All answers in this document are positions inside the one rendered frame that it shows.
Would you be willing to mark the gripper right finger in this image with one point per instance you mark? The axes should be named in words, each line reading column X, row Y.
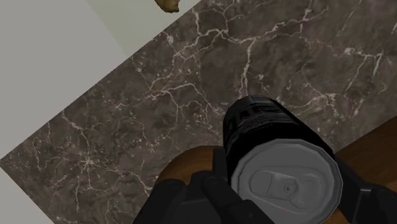
column 369, row 204

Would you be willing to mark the yellow-brown lumpy object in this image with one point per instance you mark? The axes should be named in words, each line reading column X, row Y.
column 169, row 4

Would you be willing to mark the black drink can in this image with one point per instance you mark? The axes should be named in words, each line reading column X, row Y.
column 263, row 124

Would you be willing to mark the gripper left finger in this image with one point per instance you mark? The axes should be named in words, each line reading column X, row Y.
column 217, row 198

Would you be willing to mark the brown wooden board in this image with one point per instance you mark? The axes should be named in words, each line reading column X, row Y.
column 372, row 155

